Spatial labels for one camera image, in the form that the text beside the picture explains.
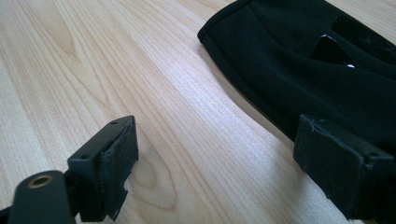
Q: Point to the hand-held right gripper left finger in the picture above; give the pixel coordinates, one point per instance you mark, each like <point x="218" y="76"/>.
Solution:
<point x="102" y="174"/>

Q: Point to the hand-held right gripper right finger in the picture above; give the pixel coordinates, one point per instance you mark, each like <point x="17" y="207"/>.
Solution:
<point x="345" y="171"/>

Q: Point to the black fingerless glove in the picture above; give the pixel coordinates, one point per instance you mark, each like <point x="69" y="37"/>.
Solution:
<point x="280" y="56"/>

